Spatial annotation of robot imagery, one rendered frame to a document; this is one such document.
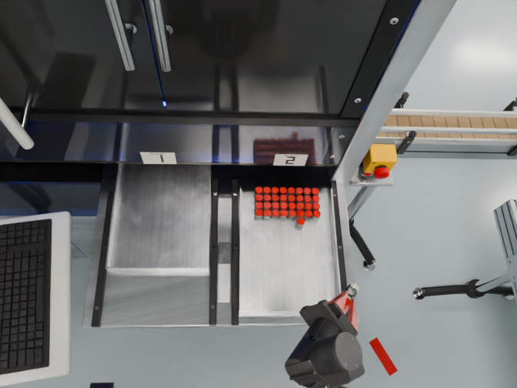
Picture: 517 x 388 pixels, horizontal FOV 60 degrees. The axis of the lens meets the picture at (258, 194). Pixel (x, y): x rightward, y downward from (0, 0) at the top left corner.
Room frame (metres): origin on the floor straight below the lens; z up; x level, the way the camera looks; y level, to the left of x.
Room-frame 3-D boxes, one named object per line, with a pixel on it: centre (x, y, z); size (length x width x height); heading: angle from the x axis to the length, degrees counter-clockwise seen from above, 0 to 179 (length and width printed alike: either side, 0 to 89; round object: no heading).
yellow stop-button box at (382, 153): (0.65, -0.31, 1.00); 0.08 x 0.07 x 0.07; 10
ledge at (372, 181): (0.69, -0.32, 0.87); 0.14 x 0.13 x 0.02; 10
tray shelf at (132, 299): (0.39, 0.07, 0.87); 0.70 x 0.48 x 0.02; 100
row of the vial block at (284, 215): (0.47, -0.09, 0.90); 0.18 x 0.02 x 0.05; 99
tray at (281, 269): (0.38, -0.10, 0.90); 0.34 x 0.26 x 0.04; 10
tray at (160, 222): (0.43, 0.25, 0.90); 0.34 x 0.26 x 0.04; 10
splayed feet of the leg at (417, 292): (0.60, -1.03, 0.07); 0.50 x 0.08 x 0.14; 100
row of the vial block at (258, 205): (0.49, -0.08, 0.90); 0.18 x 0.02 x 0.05; 100
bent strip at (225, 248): (0.28, 0.05, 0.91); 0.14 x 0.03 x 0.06; 10
